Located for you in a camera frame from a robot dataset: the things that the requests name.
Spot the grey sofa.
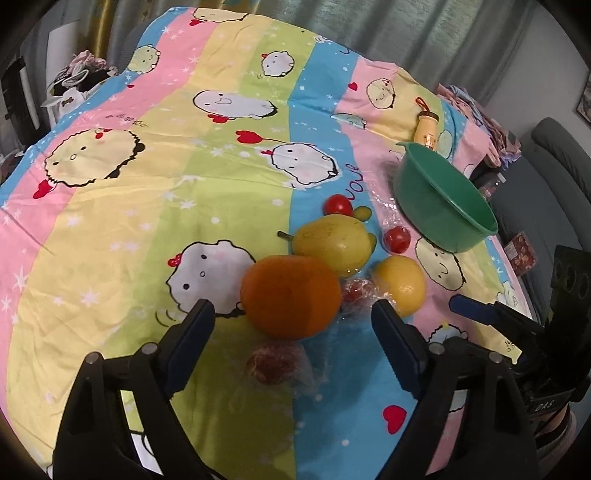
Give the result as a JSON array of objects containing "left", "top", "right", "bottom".
[{"left": 492, "top": 117, "right": 590, "bottom": 320}]

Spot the red tomato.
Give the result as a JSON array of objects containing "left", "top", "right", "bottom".
[
  {"left": 322, "top": 194, "right": 353, "bottom": 216},
  {"left": 382, "top": 225, "right": 411, "bottom": 254}
]

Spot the red patterned box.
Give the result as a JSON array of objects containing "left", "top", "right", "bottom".
[{"left": 504, "top": 232, "right": 538, "bottom": 277}]

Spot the colourful cartoon bedsheet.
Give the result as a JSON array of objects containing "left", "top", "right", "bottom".
[{"left": 0, "top": 6, "right": 532, "bottom": 480}]

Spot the small yellow bottle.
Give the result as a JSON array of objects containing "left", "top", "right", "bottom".
[{"left": 414, "top": 97, "right": 439, "bottom": 151}]

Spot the yellow lemon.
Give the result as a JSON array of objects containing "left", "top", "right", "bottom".
[{"left": 372, "top": 255, "right": 427, "bottom": 318}]

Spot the grey-green curtain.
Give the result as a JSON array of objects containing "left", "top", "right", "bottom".
[{"left": 27, "top": 0, "right": 539, "bottom": 105}]

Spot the green olive fruit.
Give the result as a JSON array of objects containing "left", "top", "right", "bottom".
[{"left": 353, "top": 206, "right": 373, "bottom": 222}]

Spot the yellow-green pear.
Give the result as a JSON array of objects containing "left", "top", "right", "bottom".
[{"left": 276, "top": 214, "right": 377, "bottom": 279}]

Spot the orange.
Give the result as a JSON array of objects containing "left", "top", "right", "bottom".
[{"left": 240, "top": 255, "right": 342, "bottom": 340}]

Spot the folded clothes pile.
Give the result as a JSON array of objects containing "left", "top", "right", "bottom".
[{"left": 436, "top": 84, "right": 522, "bottom": 169}]

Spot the clutter pile with cup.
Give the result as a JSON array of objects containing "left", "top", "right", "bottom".
[{"left": 42, "top": 50, "right": 118, "bottom": 127}]

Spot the framed landscape painting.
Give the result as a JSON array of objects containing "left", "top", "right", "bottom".
[{"left": 576, "top": 74, "right": 591, "bottom": 124}]

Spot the red fruit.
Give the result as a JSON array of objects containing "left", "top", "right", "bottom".
[
  {"left": 341, "top": 278, "right": 381, "bottom": 320},
  {"left": 245, "top": 342, "right": 318, "bottom": 392}
]

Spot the green plastic bowl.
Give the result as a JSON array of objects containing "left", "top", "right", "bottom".
[{"left": 393, "top": 142, "right": 498, "bottom": 253}]

